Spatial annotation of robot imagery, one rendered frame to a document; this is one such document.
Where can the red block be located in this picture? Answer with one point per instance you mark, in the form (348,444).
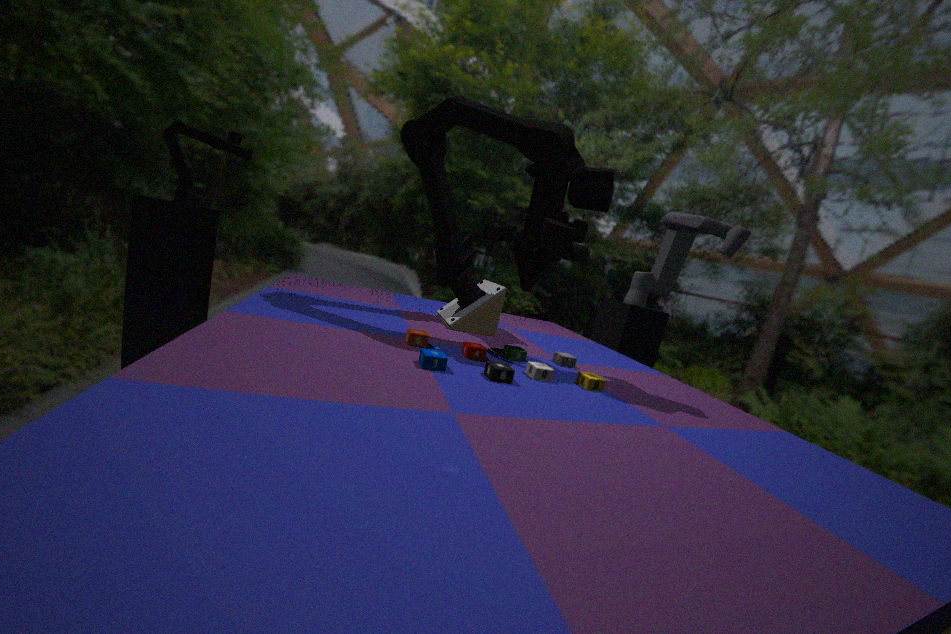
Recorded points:
(473,351)

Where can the blue block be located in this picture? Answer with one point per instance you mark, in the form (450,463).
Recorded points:
(432,360)

